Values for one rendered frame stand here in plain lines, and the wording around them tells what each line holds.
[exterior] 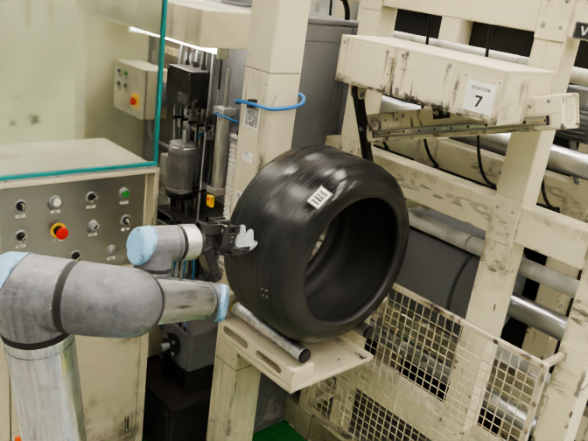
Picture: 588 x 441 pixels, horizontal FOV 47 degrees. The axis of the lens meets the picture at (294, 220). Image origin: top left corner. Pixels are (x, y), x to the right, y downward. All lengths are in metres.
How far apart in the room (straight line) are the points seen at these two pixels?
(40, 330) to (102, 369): 1.45
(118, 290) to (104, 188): 1.26
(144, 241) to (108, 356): 1.01
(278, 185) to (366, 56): 0.52
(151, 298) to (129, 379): 1.56
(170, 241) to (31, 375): 0.57
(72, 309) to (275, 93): 1.19
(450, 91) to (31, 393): 1.31
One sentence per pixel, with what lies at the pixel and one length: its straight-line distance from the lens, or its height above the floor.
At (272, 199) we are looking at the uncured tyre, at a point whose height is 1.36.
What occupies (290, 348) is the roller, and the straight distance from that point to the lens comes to 2.04.
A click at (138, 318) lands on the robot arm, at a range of 1.11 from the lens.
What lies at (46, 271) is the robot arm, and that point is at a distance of 1.10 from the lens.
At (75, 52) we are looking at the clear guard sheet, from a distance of 2.15.
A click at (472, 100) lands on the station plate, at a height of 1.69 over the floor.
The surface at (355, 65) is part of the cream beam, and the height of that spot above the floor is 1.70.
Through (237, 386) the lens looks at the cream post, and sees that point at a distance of 2.48.
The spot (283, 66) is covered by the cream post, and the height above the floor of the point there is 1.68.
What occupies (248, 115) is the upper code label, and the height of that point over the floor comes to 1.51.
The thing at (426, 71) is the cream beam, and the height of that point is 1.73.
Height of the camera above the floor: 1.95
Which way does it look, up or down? 20 degrees down
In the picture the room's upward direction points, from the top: 8 degrees clockwise
